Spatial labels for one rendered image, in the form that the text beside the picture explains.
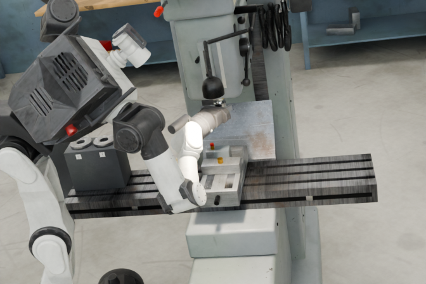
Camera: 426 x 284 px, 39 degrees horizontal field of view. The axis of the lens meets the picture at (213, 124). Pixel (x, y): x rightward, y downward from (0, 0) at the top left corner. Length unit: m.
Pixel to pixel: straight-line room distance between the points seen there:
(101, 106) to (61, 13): 0.30
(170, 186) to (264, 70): 0.91
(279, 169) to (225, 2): 0.77
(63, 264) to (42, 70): 0.71
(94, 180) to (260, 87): 0.81
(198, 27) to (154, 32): 4.67
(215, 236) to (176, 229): 1.56
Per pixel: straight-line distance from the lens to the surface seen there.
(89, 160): 2.48
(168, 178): 1.86
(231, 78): 2.12
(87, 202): 2.49
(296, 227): 3.00
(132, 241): 3.82
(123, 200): 2.43
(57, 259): 2.14
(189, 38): 2.09
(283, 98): 2.65
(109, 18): 6.82
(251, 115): 2.65
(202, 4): 2.01
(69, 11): 1.90
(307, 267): 3.07
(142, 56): 1.88
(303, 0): 2.32
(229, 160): 2.32
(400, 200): 3.86
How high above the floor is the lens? 2.18
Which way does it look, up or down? 26 degrees down
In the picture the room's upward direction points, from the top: 10 degrees counter-clockwise
